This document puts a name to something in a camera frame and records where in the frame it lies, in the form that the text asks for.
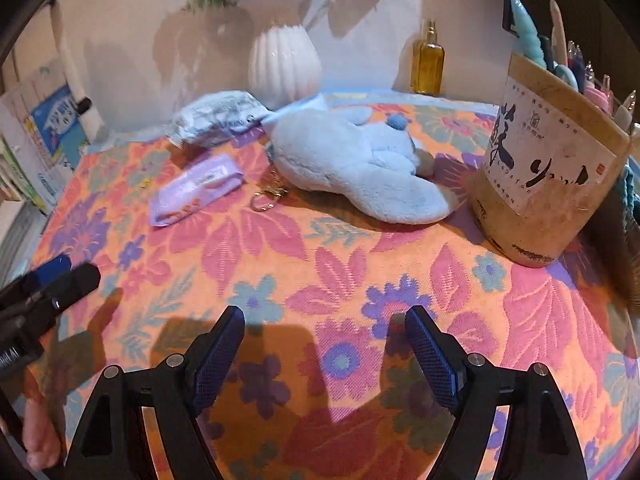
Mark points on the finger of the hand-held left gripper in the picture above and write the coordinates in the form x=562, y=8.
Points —
x=75, y=280
x=50, y=267

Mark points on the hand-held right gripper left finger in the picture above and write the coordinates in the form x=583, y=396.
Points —
x=220, y=355

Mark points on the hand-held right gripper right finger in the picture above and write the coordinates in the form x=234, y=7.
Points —
x=432, y=355

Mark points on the person's left hand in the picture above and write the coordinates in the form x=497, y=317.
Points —
x=42, y=440

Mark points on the grey folder stack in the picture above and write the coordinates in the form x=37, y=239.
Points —
x=20, y=230

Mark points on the floral tablecloth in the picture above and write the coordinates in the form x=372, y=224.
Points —
x=350, y=270

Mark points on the row of books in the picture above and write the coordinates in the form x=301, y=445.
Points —
x=55, y=125

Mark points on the purple snack packet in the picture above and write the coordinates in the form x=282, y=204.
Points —
x=195, y=190

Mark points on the brown paper pen holder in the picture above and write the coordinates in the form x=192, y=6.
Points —
x=540, y=200

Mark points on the light blue plush toy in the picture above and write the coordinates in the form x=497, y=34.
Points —
x=350, y=160

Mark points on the white wet wipes pack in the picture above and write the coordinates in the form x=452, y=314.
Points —
x=215, y=117

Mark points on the yellow oil glass bottle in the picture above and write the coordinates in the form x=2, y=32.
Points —
x=427, y=70

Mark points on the white ribbed vase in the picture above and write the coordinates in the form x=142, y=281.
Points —
x=285, y=65

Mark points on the bunch of pens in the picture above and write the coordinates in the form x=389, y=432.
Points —
x=530, y=30

